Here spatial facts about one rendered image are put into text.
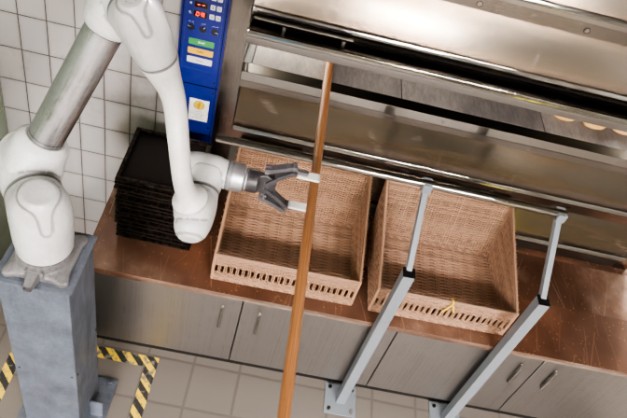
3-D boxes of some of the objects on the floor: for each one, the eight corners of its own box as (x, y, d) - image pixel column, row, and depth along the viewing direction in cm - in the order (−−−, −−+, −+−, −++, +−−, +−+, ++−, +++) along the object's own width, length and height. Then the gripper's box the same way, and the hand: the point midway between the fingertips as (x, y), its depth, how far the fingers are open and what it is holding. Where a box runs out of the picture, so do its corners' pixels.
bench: (122, 246, 312) (124, 162, 272) (587, 341, 335) (652, 275, 295) (83, 348, 272) (78, 268, 232) (614, 447, 295) (693, 389, 254)
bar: (188, 321, 292) (217, 129, 210) (454, 372, 304) (580, 210, 222) (173, 384, 270) (198, 198, 188) (460, 438, 282) (602, 283, 200)
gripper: (254, 141, 189) (325, 157, 191) (242, 197, 207) (307, 211, 208) (250, 158, 184) (323, 174, 186) (238, 215, 201) (305, 229, 203)
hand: (311, 193), depth 197 cm, fingers open, 13 cm apart
